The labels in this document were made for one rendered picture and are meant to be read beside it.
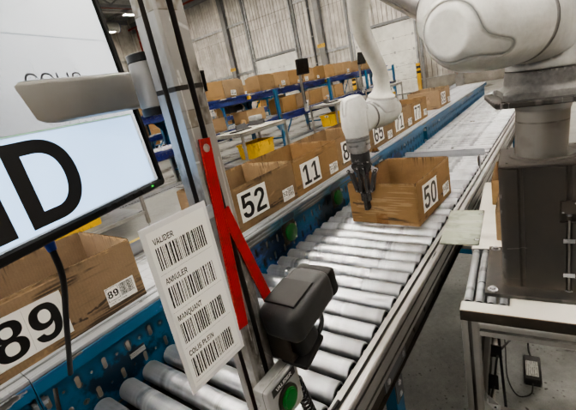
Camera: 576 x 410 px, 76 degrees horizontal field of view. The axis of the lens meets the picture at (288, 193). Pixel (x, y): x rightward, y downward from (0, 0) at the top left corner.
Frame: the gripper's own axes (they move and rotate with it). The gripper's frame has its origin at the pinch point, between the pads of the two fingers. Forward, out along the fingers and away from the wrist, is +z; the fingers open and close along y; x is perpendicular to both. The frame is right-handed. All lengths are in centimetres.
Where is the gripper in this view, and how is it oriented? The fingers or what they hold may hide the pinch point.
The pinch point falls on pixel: (367, 201)
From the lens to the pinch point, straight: 151.4
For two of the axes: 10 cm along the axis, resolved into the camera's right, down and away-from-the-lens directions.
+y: 8.0, 0.0, -6.0
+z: 2.0, 9.4, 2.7
